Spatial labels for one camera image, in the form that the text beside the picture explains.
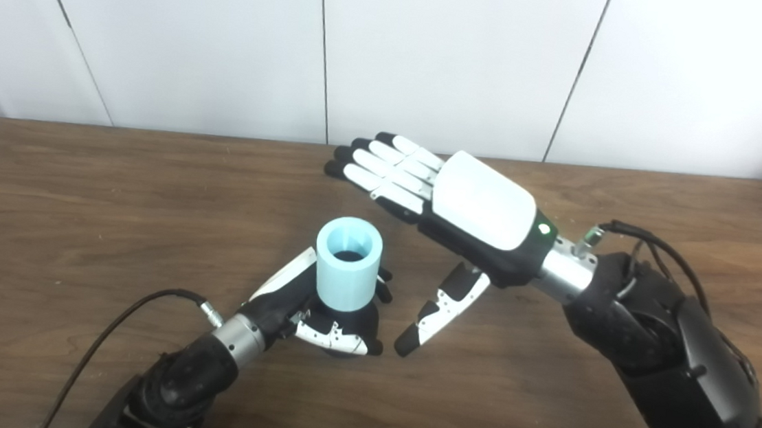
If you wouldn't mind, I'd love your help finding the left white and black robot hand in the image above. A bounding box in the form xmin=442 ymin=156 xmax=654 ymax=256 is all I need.
xmin=234 ymin=241 xmax=397 ymax=365

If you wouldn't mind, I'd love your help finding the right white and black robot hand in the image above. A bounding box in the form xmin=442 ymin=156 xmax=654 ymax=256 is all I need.
xmin=308 ymin=126 xmax=566 ymax=370

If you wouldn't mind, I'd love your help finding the light-blue hose piece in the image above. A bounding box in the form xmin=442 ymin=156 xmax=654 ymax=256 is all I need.
xmin=311 ymin=214 xmax=387 ymax=315

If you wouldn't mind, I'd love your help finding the black nozzle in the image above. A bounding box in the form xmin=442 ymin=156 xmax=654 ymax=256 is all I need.
xmin=303 ymin=291 xmax=383 ymax=361

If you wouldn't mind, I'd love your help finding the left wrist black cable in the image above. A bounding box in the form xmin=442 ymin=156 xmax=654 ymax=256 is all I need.
xmin=39 ymin=278 xmax=225 ymax=428

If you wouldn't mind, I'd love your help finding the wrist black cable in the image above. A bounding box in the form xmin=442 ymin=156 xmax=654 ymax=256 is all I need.
xmin=564 ymin=217 xmax=762 ymax=385
xmin=39 ymin=278 xmax=225 ymax=428

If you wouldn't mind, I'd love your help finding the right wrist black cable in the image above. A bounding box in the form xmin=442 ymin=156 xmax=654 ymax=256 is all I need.
xmin=564 ymin=217 xmax=762 ymax=385

